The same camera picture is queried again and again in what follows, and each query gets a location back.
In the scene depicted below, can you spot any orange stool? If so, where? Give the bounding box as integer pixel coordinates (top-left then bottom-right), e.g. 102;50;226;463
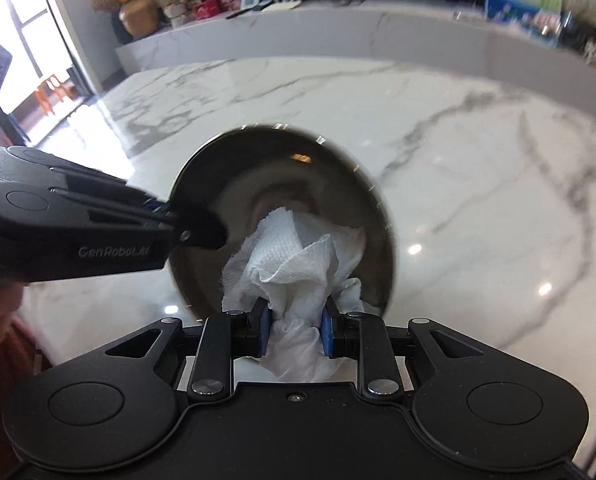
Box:
34;77;73;111

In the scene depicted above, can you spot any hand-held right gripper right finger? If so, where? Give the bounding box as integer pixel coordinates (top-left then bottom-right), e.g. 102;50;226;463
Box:
320;295;484;401

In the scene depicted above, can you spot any teddy bear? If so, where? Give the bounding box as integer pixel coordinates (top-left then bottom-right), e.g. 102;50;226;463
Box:
164;0;189;28

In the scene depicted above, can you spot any small floral box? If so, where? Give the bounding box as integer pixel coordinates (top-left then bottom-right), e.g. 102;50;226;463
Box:
530;10;564;41

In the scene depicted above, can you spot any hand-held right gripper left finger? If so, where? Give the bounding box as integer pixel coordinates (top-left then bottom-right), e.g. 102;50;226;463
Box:
105;297;274;403

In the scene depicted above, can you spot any golden vase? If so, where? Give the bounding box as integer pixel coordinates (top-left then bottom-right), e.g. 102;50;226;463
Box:
119;0;160;38

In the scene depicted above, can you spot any blue steel bowl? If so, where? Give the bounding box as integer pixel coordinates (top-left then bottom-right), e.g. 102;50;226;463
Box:
168;124;396;321

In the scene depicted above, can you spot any marble media console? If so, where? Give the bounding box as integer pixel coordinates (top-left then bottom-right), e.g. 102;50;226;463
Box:
115;0;596;126

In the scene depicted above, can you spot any glass jar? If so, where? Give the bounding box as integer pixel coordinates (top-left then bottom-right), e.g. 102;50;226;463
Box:
560;12;579;48

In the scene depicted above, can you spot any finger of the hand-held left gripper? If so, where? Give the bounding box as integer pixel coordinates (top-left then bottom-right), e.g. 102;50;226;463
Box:
50;187;229;252
8;146;170;215

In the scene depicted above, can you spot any white cloth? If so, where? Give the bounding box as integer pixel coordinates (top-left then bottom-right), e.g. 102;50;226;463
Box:
221;207;366;383

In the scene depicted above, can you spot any dark vase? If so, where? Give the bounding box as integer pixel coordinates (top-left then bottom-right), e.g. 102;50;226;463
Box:
110;10;134;45

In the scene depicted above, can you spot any red box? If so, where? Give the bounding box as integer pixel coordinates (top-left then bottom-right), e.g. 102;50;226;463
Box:
193;0;223;21

